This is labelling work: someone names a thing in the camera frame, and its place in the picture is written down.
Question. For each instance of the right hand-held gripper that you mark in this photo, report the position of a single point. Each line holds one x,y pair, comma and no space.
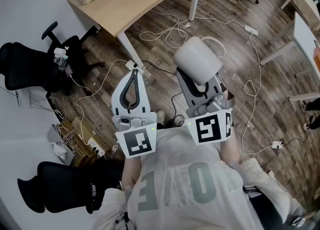
207,128

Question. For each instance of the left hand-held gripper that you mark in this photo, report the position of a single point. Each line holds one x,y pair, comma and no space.
137,141

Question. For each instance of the white ceramic mug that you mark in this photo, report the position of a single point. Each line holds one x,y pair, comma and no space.
196,59

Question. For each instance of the person's left forearm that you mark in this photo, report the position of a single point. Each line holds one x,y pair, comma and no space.
130,174

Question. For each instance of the person's right forearm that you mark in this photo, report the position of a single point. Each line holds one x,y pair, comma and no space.
230,151

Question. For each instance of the cardboard box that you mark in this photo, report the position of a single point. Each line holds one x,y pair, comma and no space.
80,133

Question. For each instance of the grey network switch with cables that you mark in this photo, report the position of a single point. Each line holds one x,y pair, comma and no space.
58,146

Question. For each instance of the person's shoe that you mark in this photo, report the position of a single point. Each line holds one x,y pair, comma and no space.
160,117

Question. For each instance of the plastic water bottle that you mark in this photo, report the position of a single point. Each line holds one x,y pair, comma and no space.
114,151

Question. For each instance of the white power strip black plugs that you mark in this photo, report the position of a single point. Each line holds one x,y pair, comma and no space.
97,147

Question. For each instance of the purple phone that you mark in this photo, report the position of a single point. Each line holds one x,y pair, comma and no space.
69,70

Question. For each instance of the small clear bottle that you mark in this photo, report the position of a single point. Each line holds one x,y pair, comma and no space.
60,63

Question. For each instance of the small white bottle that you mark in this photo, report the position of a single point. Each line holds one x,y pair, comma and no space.
60,52

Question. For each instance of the small white power strip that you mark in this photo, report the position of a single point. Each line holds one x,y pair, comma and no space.
277,144

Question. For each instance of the person's grey printed shirt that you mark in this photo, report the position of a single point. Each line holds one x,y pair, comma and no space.
185,186

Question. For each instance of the black mesh office chair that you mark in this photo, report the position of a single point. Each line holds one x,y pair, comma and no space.
27,68
62,186

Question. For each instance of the white desk grey legs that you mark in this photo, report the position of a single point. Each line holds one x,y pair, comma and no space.
303,38

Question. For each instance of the beige desk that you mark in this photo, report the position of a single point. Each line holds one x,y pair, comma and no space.
305,1

